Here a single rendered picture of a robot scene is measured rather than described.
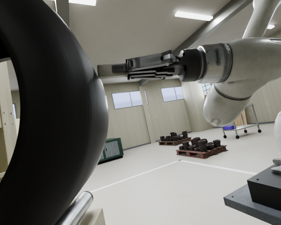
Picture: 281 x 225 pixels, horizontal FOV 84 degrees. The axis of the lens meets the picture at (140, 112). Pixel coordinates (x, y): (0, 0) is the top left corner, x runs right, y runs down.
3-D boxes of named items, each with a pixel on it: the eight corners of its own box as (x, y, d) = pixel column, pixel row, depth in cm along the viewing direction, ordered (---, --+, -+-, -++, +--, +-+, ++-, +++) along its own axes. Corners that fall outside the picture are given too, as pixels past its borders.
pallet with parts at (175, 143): (174, 140, 804) (172, 131, 808) (193, 140, 679) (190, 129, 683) (158, 145, 765) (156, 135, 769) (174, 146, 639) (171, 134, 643)
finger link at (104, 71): (127, 76, 38) (127, 75, 37) (98, 78, 38) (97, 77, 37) (126, 64, 38) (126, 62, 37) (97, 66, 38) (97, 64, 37)
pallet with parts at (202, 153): (195, 148, 515) (192, 135, 519) (229, 150, 407) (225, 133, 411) (175, 155, 478) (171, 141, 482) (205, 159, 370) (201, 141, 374)
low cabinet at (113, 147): (113, 153, 789) (110, 138, 796) (124, 157, 622) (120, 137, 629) (69, 165, 704) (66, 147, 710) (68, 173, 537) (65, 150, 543)
